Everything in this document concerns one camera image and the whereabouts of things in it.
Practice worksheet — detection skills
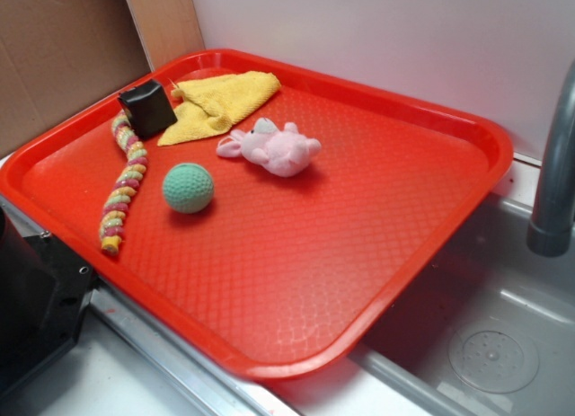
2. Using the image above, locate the grey sink basin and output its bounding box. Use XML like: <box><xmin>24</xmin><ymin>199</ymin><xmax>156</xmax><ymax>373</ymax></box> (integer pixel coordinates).
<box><xmin>273</xmin><ymin>195</ymin><xmax>574</xmax><ymax>415</ymax></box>

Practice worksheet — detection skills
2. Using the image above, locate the red plastic tray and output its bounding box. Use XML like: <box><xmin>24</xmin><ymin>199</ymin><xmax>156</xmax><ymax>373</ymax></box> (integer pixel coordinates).
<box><xmin>1</xmin><ymin>49</ymin><xmax>513</xmax><ymax>380</ymax></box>

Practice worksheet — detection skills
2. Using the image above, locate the black rectangular block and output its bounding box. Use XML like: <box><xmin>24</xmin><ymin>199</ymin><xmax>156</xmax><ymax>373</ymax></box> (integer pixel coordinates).
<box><xmin>118</xmin><ymin>79</ymin><xmax>177</xmax><ymax>138</ymax></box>

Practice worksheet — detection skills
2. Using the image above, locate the yellow towel cloth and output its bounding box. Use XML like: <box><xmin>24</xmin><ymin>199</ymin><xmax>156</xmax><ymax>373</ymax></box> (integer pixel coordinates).
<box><xmin>157</xmin><ymin>71</ymin><xmax>281</xmax><ymax>146</ymax></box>

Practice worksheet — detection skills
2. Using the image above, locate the green dimpled ball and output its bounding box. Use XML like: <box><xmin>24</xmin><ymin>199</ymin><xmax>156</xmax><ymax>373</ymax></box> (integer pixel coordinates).
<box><xmin>162</xmin><ymin>163</ymin><xmax>215</xmax><ymax>214</ymax></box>

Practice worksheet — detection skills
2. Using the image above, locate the round sink drain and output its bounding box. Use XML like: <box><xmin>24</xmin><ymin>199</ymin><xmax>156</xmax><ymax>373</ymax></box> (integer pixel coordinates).
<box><xmin>447</xmin><ymin>321</ymin><xmax>539</xmax><ymax>394</ymax></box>

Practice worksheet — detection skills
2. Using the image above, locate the pink plush bunny toy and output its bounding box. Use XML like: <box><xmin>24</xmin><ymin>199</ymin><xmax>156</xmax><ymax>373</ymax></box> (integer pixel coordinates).
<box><xmin>216</xmin><ymin>118</ymin><xmax>322</xmax><ymax>178</ymax></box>

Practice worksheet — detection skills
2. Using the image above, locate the grey faucet spout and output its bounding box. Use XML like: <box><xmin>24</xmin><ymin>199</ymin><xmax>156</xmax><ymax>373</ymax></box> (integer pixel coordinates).
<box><xmin>526</xmin><ymin>66</ymin><xmax>574</xmax><ymax>257</ymax></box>

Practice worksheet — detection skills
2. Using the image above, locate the brown cardboard panel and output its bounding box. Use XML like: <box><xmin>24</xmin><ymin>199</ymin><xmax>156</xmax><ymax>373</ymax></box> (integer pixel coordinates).
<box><xmin>1</xmin><ymin>0</ymin><xmax>204</xmax><ymax>156</ymax></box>

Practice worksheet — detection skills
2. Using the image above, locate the multicolored twisted rope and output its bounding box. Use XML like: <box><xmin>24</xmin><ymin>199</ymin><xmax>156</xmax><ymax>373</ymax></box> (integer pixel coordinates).
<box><xmin>98</xmin><ymin>110</ymin><xmax>149</xmax><ymax>257</ymax></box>

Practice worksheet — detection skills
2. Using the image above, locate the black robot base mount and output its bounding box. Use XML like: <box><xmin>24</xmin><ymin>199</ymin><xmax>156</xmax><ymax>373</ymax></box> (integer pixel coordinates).
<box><xmin>1</xmin><ymin>211</ymin><xmax>94</xmax><ymax>398</ymax></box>

